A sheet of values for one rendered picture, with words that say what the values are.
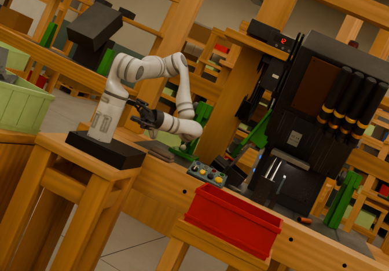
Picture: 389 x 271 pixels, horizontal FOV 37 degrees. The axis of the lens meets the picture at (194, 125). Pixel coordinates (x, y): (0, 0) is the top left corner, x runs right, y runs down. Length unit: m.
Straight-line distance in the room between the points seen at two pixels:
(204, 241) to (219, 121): 1.03
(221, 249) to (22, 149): 0.87
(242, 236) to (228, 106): 1.03
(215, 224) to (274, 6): 1.30
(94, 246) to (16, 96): 0.65
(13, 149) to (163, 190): 0.60
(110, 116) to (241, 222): 0.62
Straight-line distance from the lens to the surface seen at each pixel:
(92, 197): 2.08
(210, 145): 2.91
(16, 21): 8.18
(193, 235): 2.00
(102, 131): 2.18
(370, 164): 2.99
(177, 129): 2.39
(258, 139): 2.52
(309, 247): 2.31
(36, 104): 2.34
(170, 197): 2.34
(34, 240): 2.47
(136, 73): 2.15
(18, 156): 2.35
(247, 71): 2.90
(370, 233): 9.45
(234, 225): 2.00
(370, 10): 2.94
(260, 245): 2.01
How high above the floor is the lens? 1.25
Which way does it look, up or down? 4 degrees down
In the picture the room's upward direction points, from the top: 25 degrees clockwise
